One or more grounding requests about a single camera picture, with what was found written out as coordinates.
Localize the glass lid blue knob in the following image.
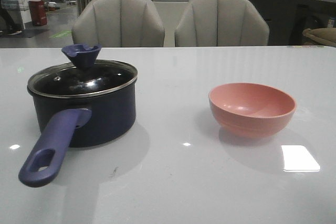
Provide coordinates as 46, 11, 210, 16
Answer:
27, 44, 138, 99

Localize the right grey upholstered chair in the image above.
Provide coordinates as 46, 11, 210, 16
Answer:
174, 0, 269, 47

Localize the beige cushion seat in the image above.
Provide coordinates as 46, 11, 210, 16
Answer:
302, 28, 336, 47

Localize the left grey upholstered chair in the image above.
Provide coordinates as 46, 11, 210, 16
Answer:
71, 0, 165, 47

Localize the pink plastic bowl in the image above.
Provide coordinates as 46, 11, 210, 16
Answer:
208, 83, 296, 138

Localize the walking person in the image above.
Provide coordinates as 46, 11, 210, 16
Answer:
0, 0, 23, 35

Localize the red trash bin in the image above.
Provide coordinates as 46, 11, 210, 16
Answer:
28, 0, 47, 26

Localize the dark counter with white top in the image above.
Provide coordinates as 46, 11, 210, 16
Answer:
198, 0, 336, 46

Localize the grey upholstered chair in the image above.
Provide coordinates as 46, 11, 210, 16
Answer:
71, 0, 165, 47
174, 0, 269, 47

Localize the dark blue saucepan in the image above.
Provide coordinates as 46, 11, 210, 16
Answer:
18, 81, 136, 187

